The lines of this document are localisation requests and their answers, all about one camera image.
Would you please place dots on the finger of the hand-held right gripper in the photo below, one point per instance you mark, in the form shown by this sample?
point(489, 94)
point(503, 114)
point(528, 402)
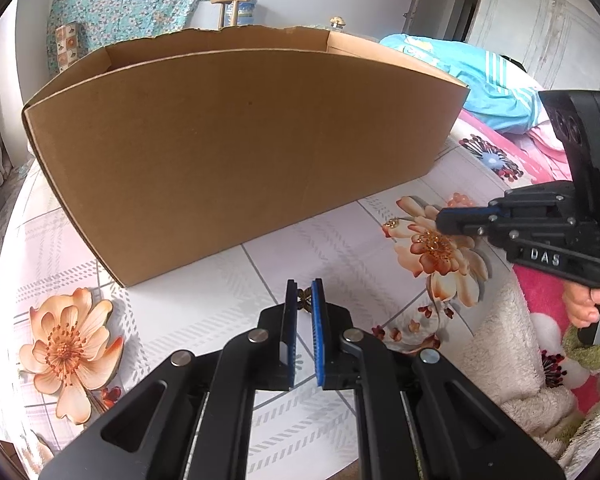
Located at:
point(462, 221)

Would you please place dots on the person's right hand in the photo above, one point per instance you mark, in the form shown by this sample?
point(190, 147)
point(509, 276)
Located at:
point(580, 307)

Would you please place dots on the brown cardboard box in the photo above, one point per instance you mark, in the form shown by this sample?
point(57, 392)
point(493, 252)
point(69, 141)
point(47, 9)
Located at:
point(230, 160)

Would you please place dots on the teal blanket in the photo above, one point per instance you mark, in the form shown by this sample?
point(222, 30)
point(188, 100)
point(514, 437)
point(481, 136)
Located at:
point(455, 70)

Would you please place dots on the gold capped bottle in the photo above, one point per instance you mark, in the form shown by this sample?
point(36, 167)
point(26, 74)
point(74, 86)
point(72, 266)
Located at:
point(337, 22)

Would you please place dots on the green towel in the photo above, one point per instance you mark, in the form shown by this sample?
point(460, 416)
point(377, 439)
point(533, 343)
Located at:
point(580, 355)

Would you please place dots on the floral tablecloth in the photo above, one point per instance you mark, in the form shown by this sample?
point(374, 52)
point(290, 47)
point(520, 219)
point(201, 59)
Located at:
point(300, 245)

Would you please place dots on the white wardrobe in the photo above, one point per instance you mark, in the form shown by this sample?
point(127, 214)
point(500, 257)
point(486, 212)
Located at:
point(545, 25)

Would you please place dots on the blue water jug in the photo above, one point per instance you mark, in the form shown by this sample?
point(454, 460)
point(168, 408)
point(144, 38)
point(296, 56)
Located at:
point(247, 12)

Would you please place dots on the orange patterned roll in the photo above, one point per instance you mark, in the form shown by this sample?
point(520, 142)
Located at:
point(67, 45)

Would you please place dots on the teal floral hanging cloth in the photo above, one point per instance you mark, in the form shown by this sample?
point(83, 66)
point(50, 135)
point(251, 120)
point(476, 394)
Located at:
point(130, 0)

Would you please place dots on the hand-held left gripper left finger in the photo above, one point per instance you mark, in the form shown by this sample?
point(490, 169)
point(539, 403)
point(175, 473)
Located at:
point(291, 335)

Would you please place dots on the gold butterfly charm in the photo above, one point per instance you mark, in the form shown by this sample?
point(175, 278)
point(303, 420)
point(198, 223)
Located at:
point(305, 300)

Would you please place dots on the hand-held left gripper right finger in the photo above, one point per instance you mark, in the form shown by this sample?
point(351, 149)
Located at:
point(320, 335)

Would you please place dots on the white fluffy blanket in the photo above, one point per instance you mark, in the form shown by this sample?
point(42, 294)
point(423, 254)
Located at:
point(505, 360)

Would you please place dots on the gold clasp charm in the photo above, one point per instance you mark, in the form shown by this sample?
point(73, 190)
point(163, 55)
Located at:
point(392, 223)

